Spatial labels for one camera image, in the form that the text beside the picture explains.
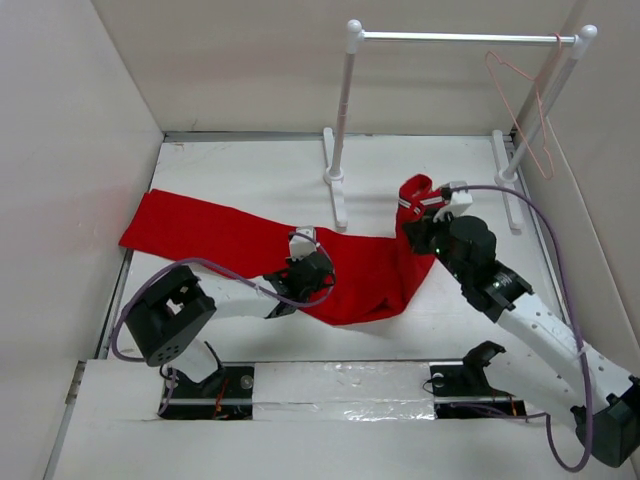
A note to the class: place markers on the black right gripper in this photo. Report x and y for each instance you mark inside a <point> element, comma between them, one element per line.
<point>420,229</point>

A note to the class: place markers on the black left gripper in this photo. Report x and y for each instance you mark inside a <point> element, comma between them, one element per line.
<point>292,264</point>

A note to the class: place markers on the red trousers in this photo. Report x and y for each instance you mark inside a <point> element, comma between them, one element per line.
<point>376,276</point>

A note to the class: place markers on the pink wire hanger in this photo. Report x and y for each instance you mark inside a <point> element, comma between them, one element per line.
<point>490,59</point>

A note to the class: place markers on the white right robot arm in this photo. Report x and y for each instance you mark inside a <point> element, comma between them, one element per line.
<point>595,397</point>

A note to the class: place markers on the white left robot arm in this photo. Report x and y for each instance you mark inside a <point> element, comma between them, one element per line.
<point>167,316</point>

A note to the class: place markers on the white metal clothes rack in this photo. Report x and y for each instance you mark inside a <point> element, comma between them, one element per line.
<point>457,98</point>

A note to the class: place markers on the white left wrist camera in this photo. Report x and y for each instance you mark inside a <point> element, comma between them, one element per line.
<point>302,242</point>

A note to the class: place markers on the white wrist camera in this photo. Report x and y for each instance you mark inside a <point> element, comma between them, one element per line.
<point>457,200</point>
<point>302,242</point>

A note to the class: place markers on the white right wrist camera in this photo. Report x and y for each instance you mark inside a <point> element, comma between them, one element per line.
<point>457,200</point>

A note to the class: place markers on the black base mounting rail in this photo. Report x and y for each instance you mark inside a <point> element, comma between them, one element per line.
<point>456,396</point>

